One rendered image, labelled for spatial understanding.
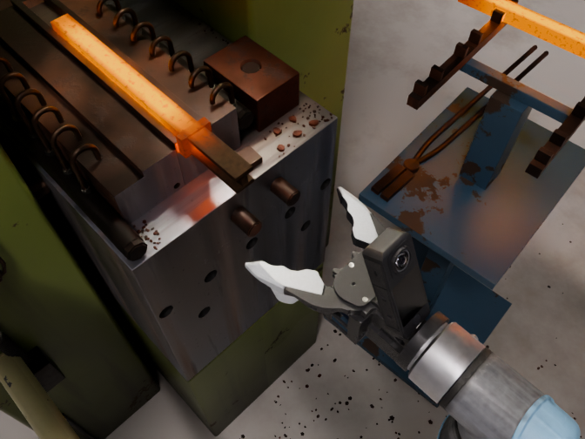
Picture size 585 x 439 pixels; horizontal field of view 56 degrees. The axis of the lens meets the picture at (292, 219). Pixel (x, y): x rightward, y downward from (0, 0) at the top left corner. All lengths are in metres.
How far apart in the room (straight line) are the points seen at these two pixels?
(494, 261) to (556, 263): 0.89
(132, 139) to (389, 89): 1.64
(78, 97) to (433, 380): 0.58
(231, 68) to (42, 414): 0.61
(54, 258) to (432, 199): 0.68
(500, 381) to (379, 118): 1.68
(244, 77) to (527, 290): 1.27
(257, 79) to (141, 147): 0.20
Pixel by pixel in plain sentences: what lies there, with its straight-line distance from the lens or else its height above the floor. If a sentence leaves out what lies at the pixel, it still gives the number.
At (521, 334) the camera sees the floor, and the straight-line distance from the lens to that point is 1.77.
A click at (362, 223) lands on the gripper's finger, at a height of 1.00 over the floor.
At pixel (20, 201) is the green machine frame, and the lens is 0.84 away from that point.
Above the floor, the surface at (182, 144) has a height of 1.01.
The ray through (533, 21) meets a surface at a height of 0.93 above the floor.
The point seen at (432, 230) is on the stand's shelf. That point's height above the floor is 0.66.
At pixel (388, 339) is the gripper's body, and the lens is 0.62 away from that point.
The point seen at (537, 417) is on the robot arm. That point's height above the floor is 1.02.
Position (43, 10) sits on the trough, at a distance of 1.01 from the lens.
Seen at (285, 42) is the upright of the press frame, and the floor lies 0.90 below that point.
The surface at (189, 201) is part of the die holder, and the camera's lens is 0.76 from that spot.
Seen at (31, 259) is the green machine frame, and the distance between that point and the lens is 0.93.
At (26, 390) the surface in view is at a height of 0.64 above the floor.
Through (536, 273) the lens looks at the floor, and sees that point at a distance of 1.89.
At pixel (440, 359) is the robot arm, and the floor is 1.01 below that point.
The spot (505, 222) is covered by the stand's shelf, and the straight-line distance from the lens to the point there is 1.11.
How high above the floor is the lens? 1.52
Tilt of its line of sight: 56 degrees down
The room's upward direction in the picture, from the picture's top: straight up
